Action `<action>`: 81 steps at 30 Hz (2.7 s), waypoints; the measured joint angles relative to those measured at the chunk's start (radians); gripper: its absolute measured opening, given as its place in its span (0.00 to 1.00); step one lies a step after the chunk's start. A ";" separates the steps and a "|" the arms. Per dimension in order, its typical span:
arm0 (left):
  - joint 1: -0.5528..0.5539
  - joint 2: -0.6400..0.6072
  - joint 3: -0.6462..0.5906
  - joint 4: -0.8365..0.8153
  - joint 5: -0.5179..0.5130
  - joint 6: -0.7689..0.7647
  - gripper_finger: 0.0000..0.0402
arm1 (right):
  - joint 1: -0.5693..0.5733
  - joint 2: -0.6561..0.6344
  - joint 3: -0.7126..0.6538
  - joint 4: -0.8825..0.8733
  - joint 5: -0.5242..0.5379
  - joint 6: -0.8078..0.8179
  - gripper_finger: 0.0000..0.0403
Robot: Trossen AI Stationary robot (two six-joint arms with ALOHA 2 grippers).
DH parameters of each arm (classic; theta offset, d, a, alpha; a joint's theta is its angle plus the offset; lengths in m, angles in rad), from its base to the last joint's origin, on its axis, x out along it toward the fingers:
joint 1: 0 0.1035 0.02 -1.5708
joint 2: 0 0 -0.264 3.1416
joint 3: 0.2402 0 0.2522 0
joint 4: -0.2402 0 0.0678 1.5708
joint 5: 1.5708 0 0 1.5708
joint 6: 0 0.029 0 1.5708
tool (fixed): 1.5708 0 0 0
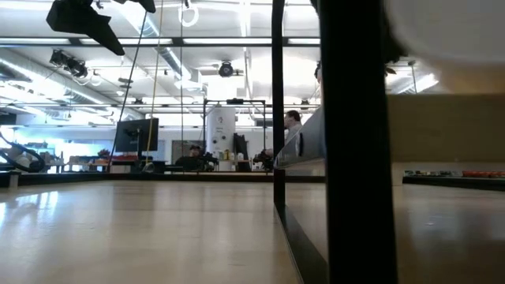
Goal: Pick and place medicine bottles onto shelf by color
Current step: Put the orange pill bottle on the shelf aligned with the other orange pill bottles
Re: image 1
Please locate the white cylindrical tank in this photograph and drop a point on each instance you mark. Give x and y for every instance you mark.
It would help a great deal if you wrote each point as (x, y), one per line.
(221, 130)

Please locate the black curved tube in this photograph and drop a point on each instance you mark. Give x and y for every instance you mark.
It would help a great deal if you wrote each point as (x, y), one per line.
(40, 165)

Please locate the cluttered background workbench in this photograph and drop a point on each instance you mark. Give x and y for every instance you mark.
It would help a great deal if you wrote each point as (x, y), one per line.
(90, 161)

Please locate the black aluminium table frame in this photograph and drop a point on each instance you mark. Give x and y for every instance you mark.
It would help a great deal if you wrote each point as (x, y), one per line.
(79, 179)

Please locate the long ceiling light bar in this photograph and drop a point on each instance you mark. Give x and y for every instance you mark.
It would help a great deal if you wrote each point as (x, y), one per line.
(197, 41)

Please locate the black computer monitor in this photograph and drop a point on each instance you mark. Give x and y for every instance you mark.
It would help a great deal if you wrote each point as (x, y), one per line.
(136, 136)

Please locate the black ceiling device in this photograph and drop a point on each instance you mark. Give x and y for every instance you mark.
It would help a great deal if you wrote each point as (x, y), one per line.
(73, 67)

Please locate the round black ceiling fixture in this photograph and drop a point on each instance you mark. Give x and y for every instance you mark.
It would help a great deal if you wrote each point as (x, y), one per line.
(226, 69)

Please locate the person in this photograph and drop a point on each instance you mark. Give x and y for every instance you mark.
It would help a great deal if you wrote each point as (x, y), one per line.
(294, 122)
(191, 159)

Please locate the wooden shelf with black frame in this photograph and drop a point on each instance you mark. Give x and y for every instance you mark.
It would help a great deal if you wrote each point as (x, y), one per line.
(359, 158)

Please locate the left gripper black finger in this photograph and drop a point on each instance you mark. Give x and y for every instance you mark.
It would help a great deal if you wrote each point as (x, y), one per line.
(144, 4)
(83, 19)

